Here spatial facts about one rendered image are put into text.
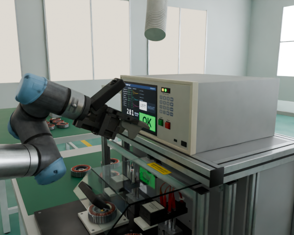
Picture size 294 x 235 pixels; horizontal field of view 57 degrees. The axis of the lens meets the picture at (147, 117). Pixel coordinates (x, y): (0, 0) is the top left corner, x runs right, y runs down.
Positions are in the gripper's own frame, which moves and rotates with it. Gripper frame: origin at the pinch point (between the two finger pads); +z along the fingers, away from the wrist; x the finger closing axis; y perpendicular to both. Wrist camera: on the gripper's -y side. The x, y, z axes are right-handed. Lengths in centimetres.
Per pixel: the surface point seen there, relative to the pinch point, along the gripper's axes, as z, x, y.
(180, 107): 4.3, 9.8, -8.0
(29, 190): -5, -66, 51
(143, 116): 6.8, -11.2, -2.4
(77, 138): 43, -153, 31
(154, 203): 14.3, 2.4, 22.9
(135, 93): 3.7, -16.9, -9.2
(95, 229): 7.1, -14.4, 41.5
